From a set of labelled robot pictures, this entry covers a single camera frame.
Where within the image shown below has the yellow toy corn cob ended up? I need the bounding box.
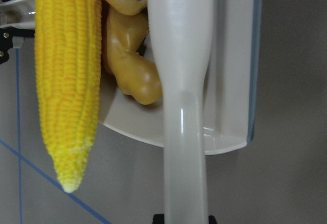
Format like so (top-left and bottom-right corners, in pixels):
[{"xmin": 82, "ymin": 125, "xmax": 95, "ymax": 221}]
[{"xmin": 34, "ymin": 0, "xmax": 102, "ymax": 193}]

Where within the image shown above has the beige plastic dustpan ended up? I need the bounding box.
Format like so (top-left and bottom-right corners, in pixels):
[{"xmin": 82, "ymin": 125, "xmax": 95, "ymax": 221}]
[{"xmin": 97, "ymin": 0, "xmax": 262, "ymax": 155}]

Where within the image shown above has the white brush with black bristles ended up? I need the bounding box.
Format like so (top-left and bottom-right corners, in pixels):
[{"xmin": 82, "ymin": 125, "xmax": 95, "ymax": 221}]
[{"xmin": 148, "ymin": 0, "xmax": 214, "ymax": 223}]

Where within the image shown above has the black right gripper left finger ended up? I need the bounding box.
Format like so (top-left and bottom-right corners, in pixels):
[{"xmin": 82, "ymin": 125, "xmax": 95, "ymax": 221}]
[{"xmin": 152, "ymin": 215, "xmax": 165, "ymax": 224}]

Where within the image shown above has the brown toy ginger root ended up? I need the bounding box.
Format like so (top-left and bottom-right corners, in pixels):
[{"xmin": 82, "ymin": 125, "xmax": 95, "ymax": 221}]
[{"xmin": 102, "ymin": 7, "xmax": 162, "ymax": 105}]

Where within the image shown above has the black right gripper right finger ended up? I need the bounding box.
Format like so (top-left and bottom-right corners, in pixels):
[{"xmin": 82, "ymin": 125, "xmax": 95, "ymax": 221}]
[{"xmin": 208, "ymin": 215, "xmax": 217, "ymax": 224}]

